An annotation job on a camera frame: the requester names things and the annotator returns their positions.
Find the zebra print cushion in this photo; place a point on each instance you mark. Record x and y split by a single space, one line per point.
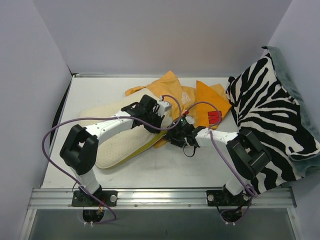
259 102

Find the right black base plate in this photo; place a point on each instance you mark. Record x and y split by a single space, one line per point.
222 198

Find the orange pillowcase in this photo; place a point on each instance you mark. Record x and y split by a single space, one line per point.
204 103

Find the aluminium mounting rail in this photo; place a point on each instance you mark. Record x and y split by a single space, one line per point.
143 198

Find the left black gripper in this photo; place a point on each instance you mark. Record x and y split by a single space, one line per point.
155 119

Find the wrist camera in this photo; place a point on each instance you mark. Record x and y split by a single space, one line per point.
163 107
186 120

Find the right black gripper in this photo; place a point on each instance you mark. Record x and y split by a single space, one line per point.
175 135

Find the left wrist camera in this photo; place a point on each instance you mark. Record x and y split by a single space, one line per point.
163 107

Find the cream memory foam pillow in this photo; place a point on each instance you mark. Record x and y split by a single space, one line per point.
127 144

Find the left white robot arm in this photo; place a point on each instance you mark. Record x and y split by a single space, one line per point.
80 148

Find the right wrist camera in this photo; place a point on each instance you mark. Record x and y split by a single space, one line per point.
186 120

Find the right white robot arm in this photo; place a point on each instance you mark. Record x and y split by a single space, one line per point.
241 151

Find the grey-green towel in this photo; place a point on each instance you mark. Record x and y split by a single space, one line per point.
297 95

